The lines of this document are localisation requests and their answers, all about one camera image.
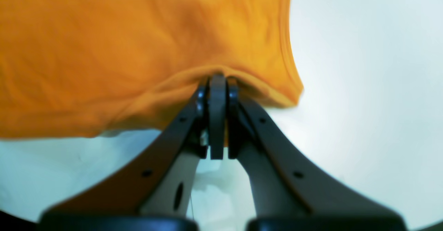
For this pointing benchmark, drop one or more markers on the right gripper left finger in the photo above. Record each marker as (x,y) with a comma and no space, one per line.
(151,193)

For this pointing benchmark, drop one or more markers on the orange t-shirt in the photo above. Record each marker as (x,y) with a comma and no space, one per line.
(78,68)

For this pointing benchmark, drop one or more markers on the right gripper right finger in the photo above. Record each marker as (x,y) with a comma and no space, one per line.
(290,192)

